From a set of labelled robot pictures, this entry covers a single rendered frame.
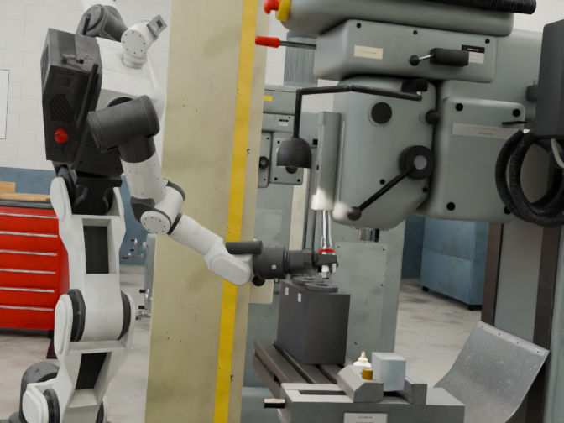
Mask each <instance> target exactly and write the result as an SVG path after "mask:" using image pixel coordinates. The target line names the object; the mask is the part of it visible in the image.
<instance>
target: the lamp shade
mask: <svg viewBox="0 0 564 423"><path fill-rule="evenodd" d="M311 160H312V154H311V147H310V145H309V144H308V143H307V142H306V141H305V140H304V139H303V138H300V137H291V138H287V139H285V140H284V141H282V142H281V144H280V146H279V149H278V152H277V159H276V166H283V167H294V168H306V169H311Z"/></svg>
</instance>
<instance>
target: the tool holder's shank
mask: <svg viewBox="0 0 564 423"><path fill-rule="evenodd" d="M331 247H332V241H331V223H330V215H329V213H328V211H323V210H321V248H322V249H324V248H331Z"/></svg>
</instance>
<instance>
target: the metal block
mask: <svg viewBox="0 0 564 423"><path fill-rule="evenodd" d="M371 368H372V369H373V373H374V374H375V375H376V376H377V377H379V378H380V379H381V380H382V381H383V382H384V389H387V390H404V388H405V369H406V360H405V359H404V358H402V357H401V356H400V355H399V354H398V353H396V352H373V353H372V363H371Z"/></svg>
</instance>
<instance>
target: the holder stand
mask: <svg viewBox="0 0 564 423"><path fill-rule="evenodd" d="M349 306H350V294H348V293H346V292H344V291H341V290H339V289H338V286H337V285H333V284H327V283H324V280H323V279H318V278H311V277H293V278H292V280H281V286H280V298H279V319H278V331H277V342H276V344H277V345H278V346H279V347H281V348H282V349H283V350H285V351H286V352H287V353H288V354H290V355H291V356H292V357H294V358H295V359H297V360H298V361H300V362H301V363H303V364H344V363H345V358H346V348H347V328H348V317H349Z"/></svg>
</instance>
